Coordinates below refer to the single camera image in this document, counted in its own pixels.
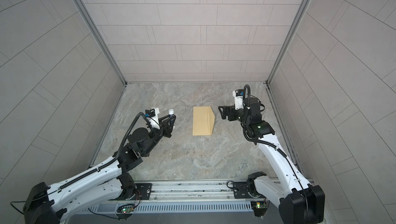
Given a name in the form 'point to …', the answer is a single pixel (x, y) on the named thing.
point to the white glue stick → (171, 113)
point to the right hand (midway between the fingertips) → (225, 106)
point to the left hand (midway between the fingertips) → (177, 116)
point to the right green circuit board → (260, 207)
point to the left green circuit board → (127, 209)
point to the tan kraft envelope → (203, 120)
